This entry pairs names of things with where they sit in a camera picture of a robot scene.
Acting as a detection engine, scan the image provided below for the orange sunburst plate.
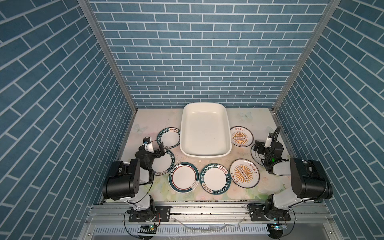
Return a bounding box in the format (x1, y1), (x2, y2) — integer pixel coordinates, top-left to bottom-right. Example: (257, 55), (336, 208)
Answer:
(230, 126), (254, 148)
(230, 159), (260, 189)

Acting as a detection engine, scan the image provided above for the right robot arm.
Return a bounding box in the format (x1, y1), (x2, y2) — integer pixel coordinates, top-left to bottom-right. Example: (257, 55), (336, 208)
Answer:
(248, 139), (333, 221)

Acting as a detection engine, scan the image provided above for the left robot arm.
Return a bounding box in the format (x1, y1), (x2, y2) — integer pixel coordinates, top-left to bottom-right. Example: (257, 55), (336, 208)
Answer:
(103, 137), (165, 218)

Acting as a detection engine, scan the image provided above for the white plastic bin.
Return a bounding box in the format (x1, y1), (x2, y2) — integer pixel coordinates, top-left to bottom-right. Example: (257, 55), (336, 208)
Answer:
(180, 103), (232, 159)

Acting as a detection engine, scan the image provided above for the green rim plate far left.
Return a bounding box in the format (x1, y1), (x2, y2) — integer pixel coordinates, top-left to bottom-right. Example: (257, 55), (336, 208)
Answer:
(156, 127), (181, 149)

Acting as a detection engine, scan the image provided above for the green red rim plate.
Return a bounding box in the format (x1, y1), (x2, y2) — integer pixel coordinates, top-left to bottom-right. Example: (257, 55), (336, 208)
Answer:
(169, 162), (200, 194)

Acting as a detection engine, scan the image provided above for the green lettered rim plate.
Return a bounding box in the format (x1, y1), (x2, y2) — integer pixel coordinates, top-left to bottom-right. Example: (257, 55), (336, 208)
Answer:
(200, 163), (232, 195)

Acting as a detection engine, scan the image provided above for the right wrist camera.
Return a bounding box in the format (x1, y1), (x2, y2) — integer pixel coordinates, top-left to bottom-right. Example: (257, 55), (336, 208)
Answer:
(265, 133), (274, 148)

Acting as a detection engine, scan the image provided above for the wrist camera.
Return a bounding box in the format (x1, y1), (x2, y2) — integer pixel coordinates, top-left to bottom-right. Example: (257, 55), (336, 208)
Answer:
(265, 133), (274, 148)
(143, 137), (154, 153)

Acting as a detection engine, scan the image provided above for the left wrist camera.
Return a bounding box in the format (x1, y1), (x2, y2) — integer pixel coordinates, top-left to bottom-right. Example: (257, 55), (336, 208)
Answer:
(143, 137), (154, 153)

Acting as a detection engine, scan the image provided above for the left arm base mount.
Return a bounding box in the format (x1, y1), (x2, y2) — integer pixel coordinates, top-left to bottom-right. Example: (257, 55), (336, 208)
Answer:
(129, 206), (171, 223)

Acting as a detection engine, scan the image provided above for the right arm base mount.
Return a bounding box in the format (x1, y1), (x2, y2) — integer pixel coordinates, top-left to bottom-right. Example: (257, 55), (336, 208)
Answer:
(246, 204), (291, 222)

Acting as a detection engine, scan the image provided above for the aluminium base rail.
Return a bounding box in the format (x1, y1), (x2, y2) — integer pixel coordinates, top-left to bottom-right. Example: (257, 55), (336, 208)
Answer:
(85, 201), (334, 226)

